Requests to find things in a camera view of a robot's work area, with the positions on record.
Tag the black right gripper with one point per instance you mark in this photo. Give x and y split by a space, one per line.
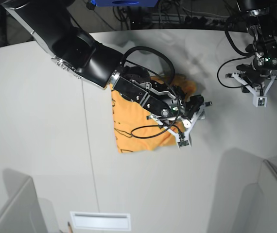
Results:
193 106

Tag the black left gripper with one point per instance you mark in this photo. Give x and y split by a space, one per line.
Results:
255 78

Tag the yellow T-shirt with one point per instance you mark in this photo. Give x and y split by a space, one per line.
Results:
128 116

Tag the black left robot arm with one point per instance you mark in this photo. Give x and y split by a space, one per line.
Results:
263 49

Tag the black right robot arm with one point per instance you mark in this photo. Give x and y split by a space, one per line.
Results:
77 52

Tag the grey divider panel right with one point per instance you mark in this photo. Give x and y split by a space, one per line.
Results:
257 212

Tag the grey divider panel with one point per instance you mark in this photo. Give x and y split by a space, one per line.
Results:
257 212
22 212

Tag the blue box at top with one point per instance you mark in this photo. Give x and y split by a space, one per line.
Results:
124 3

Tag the white slotted tray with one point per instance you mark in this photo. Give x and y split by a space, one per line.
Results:
101 221

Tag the pencil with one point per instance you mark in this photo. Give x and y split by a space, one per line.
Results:
70 228

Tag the grey divider panel left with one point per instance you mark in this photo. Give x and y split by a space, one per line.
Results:
22 212

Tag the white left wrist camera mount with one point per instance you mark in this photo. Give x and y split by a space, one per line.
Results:
258 90

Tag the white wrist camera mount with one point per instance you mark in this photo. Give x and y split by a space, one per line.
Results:
182 137
258 90

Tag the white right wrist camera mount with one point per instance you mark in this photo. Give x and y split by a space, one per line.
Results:
182 137

